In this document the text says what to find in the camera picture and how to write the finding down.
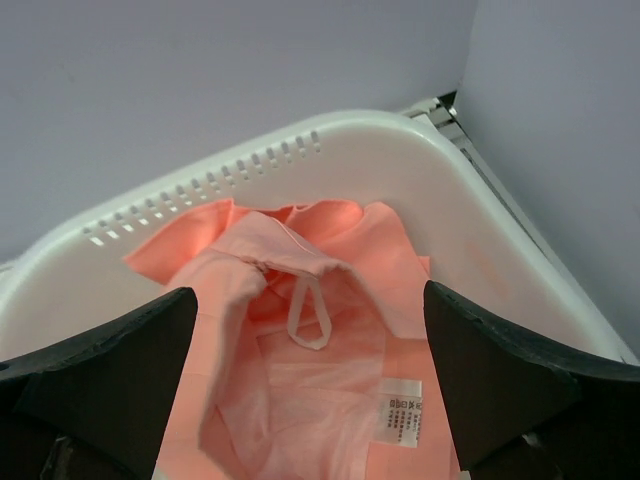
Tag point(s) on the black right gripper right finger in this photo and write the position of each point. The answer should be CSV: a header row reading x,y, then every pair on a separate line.
x,y
517,400

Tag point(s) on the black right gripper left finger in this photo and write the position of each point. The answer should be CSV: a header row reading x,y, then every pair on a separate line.
x,y
96,405

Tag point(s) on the salmon pink skirt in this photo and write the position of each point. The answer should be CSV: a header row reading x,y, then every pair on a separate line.
x,y
309,357

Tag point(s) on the white plastic basket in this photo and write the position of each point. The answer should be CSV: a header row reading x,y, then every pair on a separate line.
x,y
453,207

